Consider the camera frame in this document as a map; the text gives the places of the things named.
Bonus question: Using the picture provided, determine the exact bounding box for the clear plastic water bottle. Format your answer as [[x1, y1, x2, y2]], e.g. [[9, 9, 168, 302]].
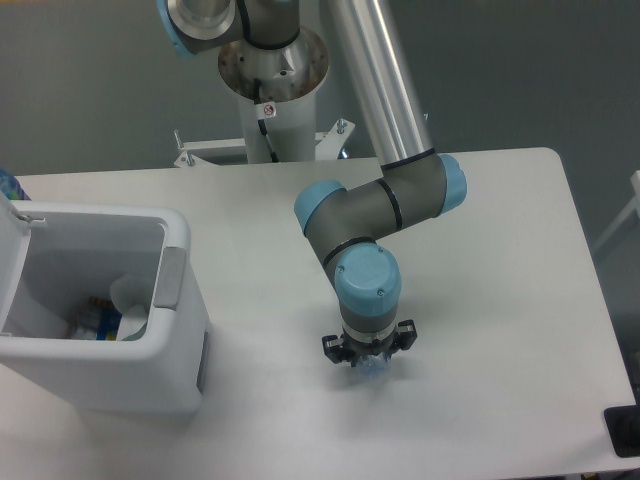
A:
[[352, 353, 391, 383]]

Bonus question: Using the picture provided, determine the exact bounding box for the blue yellow snack package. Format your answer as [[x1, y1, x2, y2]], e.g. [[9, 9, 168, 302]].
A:
[[69, 297, 122, 341]]

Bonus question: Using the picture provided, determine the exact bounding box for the white trash can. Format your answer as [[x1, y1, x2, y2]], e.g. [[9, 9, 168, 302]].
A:
[[1, 199, 210, 413]]

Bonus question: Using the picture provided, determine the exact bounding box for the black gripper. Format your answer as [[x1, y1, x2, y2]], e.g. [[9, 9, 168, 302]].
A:
[[321, 319, 416, 365]]

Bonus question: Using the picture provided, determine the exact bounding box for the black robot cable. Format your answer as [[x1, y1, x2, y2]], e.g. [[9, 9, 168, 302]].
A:
[[252, 77, 280, 164]]

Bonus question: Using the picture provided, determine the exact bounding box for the blue patterned bottle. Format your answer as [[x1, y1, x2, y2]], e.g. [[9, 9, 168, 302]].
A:
[[0, 168, 31, 201]]

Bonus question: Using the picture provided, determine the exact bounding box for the white frame at right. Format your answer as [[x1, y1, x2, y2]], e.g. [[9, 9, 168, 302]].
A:
[[593, 170, 639, 261]]

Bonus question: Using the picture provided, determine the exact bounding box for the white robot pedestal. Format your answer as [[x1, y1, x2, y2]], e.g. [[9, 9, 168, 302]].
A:
[[174, 27, 355, 168]]

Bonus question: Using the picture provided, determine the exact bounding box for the black table clamp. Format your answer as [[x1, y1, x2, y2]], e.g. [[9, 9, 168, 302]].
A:
[[604, 405, 639, 458]]

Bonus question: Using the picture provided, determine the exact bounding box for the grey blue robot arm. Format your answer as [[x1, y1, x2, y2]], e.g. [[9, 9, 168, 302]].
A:
[[156, 1, 467, 366]]

